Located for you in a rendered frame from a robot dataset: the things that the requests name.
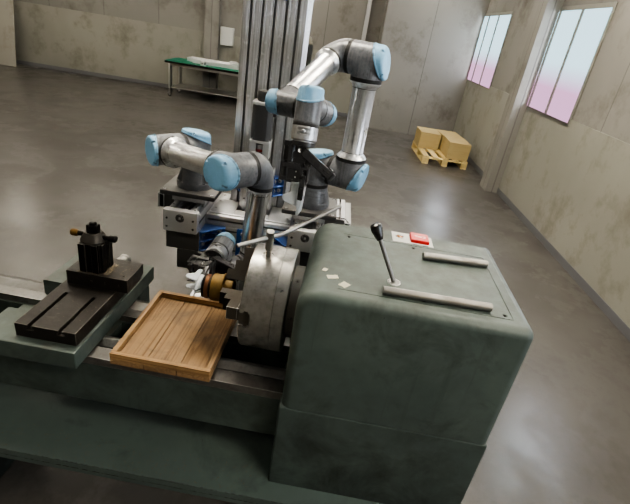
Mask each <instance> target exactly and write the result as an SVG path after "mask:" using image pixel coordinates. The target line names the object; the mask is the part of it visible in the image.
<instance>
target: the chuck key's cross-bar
mask: <svg viewBox="0 0 630 504"><path fill-rule="evenodd" d="M341 207H342V206H341V205H340V204H339V205H337V206H335V207H333V208H331V209H329V210H327V211H325V212H323V213H321V214H319V215H317V216H315V217H313V218H310V219H308V220H306V221H304V222H302V223H300V224H298V225H296V226H294V227H292V228H290V229H288V230H286V231H284V232H281V233H277V234H274V238H278V237H282V236H285V235H287V234H290V233H292V232H294V231H296V230H298V229H300V228H302V227H304V226H306V225H308V224H310V223H312V222H314V221H316V220H318V219H320V218H322V217H324V216H326V215H328V214H330V213H332V212H334V211H336V210H338V209H340V208H341ZM267 240H268V237H267V236H265V237H261V238H257V239H253V240H249V241H245V242H241V243H237V244H236V246H237V248H239V247H243V246H247V245H251V244H255V243H259V242H263V241H267Z"/></svg>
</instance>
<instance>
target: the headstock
mask: <svg viewBox="0 0 630 504"><path fill-rule="evenodd" d="M382 240H383V243H384V246H385V249H386V252H387V255H388V258H389V261H390V265H391V268H392V271H393V274H394V277H395V279H397V280H399V281H400V283H401V284H400V285H399V286H393V285H390V284H389V283H388V282H387V280H388V279H390V276H389V273H388V270H387V267H386V264H385V261H384V258H383V254H382V251H381V248H380V245H379V242H378V241H377V240H376V239H375V237H374V235H373V234H372V232H371V229H370V228H364V227H357V226H349V225H342V224H334V223H328V224H324V225H322V226H321V227H320V228H318V230H317V231H316V233H315V235H314V239H313V243H312V246H311V250H310V254H309V258H308V262H307V265H306V269H305V273H304V277H303V281H302V284H301V288H300V292H299V296H298V300H297V303H296V309H295V316H294V322H293V329H292V335H291V342H290V349H289V355H288V362H287V368H286V375H285V382H284V388H283V395H282V404H283V405H284V406H285V407H287V408H290V409H295V410H301V411H306V412H311V413H316V414H322V415H327V416H332V417H337V418H343V419H348V420H353V421H358V422H364V423H369V424H374V425H379V426H385V427H390V428H395V429H400V430H406V431H411V432H416V433H421V434H427V435H432V436H437V437H442V438H448V439H453V440H458V441H464V442H469V443H474V444H479V445H483V444H485V443H486V442H487V440H488V437H489V435H490V433H491V431H492V429H493V426H494V424H495V422H496V420H497V418H498V415H499V413H500V411H501V409H502V407H503V405H504V402H505V400H506V398H507V396H508V394H509V391H510V389H511V387H512V385H513V383H514V380H515V378H516V376H517V374H518V372H519V369H520V367H521V365H522V363H523V361H524V359H525V356H526V354H527V352H528V350H529V348H530V345H531V343H532V341H533V338H534V334H533V331H532V329H531V328H530V326H529V324H528V322H527V320H526V318H525V316H524V315H523V313H522V311H521V309H520V307H519V305H518V304H517V302H516V300H515V298H514V296H513V294H512V293H511V291H510V289H509V287H508V285H507V283H506V282H505V280H504V278H503V276H502V274H501V272H500V271H499V269H498V267H497V265H496V263H495V261H494V259H493V258H492V256H491V254H490V252H489V251H488V250H487V249H486V248H483V247H477V246H471V245H466V244H460V243H454V242H449V241H443V240H437V239H432V238H431V240H432V244H433V247H434V248H431V247H425V246H420V245H414V244H408V243H403V242H397V241H393V240H392V232H390V231H383V239H382ZM423 252H428V253H435V254H443V255H450V256H457V257H465V258H472V259H479V260H487V261H488V267H487V268H485V267H477V266H470V265H463V264H455V263H448V262H440V261H433V260H425V259H422V253H423ZM323 268H327V269H328V270H327V271H323V270H322V269H323ZM327 275H337V276H338V277H339V279H328V277H327ZM344 281H345V282H346V283H348V284H350V286H348V287H346V288H343V287H342V286H340V285H338V284H340V283H342V282H344ZM383 286H388V287H395V288H401V289H407V290H413V291H419V292H425V293H431V294H438V295H444V296H450V297H456V298H462V299H468V300H474V301H481V302H487V303H492V304H493V310H492V311H491V312H488V311H482V310H476V309H470V308H464V307H457V306H451V305H445V304H439V303H433V302H427V301H421V300H414V299H408V298H402V297H396V296H390V295H384V294H382V289H383Z"/></svg>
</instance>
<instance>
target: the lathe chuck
mask: <svg viewBox="0 0 630 504"><path fill-rule="evenodd" d="M265 244H266V243H259V244H258V245H257V246H256V248H255V250H254V252H253V254H252V257H251V260H250V263H249V266H248V269H247V273H246V277H245V281H244V286H243V290H242V295H241V301H240V307H239V313H243V312H244V311H245V312H248V314H249V315H250V319H249V325H247V327H245V326H242V324H239V323H238V326H237V337H238V342H239V344H240V345H245V346H250V345H249V344H251V345H256V346H258V347H256V348H262V349H267V350H269V347H268V340H269V330H270V322H271V315H272V309H273V303H274V298H275V293H276V288H277V283H278V279H279V275H280V270H281V267H282V263H283V259H284V256H285V253H286V251H287V249H288V247H282V246H277V245H273V250H272V251H271V253H272V254H273V255H274V258H272V259H265V258H263V256H262V255H263V254H264V253H266V250H265Z"/></svg>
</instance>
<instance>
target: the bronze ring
mask: <svg viewBox="0 0 630 504"><path fill-rule="evenodd" d="M226 276H227V273H225V274H218V273H215V274H214V275H213V274H205V275H204V277H203V280H202V284H201V296H202V297H204V298H210V300H213V301H219V298H220V291H221V289H222V288H223V287H224V288H229V289H235V290H236V280H233V279H228V278H227V277H226Z"/></svg>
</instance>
